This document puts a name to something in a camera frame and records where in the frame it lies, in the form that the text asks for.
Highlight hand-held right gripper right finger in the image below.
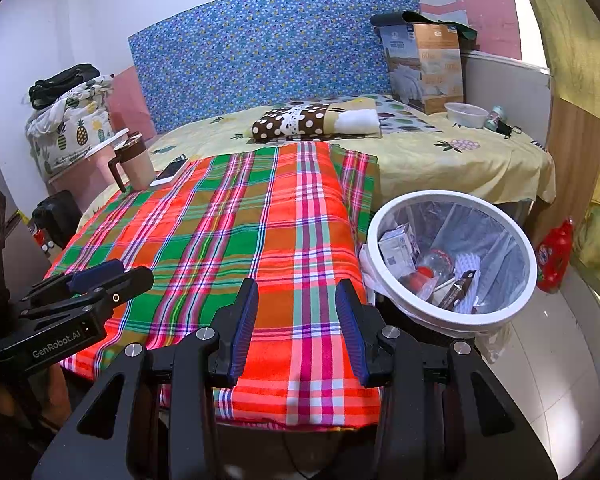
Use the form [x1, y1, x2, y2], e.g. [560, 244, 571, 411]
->
[335, 279, 558, 480]

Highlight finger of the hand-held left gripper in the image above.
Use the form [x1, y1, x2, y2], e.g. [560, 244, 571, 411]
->
[30, 259, 126, 301]
[20, 266, 155, 321]

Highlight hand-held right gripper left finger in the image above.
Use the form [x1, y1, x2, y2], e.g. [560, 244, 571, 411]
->
[32, 278, 260, 480]

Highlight white drink carton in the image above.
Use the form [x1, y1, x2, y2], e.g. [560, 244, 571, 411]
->
[378, 222, 421, 278]

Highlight crushed red label plastic bottle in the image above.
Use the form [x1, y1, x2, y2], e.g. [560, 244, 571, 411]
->
[414, 249, 456, 286]

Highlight brown snack wrapper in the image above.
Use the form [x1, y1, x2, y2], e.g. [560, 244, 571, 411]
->
[440, 270, 481, 311]

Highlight white foam net sleeve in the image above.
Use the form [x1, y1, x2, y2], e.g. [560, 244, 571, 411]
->
[452, 252, 483, 301]

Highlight white round trash bin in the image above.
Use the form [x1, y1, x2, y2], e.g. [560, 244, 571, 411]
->
[366, 190, 538, 338]

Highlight small red container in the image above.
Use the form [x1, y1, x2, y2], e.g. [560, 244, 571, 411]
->
[30, 227, 56, 256]

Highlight black suitcase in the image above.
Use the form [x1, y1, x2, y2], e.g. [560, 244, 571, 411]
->
[31, 190, 83, 248]

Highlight colourful plaid cloth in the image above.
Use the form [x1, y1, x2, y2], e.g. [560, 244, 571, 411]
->
[45, 141, 383, 431]

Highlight beige mug with brown lid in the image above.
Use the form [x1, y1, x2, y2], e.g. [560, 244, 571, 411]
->
[107, 132, 156, 193]

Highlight white smartphone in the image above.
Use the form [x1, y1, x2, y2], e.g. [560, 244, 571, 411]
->
[149, 157, 190, 188]

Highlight grey refrigerator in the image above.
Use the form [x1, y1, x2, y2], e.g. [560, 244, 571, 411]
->
[0, 45, 51, 281]

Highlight pineapple print storage bag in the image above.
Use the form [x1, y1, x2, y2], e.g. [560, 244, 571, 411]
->
[25, 75, 116, 178]

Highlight clear plastic bin liner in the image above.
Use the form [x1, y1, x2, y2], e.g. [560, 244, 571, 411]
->
[358, 200, 531, 361]

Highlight yellow pineapple bed sheet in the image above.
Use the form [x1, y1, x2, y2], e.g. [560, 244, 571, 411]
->
[77, 92, 556, 233]

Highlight black bag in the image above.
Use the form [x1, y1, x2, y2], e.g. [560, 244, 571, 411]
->
[28, 63, 101, 110]

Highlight brown polka dot pillow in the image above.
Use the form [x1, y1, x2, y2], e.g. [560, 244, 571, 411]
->
[251, 100, 383, 142]

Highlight red detergent bottle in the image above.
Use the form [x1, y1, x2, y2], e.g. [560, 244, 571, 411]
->
[536, 217, 576, 293]

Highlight white bowl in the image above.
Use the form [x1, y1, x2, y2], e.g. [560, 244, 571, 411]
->
[444, 102, 488, 128]

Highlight blue floral headboard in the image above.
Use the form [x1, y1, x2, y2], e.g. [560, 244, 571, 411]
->
[128, 0, 421, 136]

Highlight dark green cloth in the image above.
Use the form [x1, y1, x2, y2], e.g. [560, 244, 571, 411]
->
[370, 11, 478, 46]

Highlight yellow green curtain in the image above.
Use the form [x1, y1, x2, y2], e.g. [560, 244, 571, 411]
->
[510, 0, 600, 281]

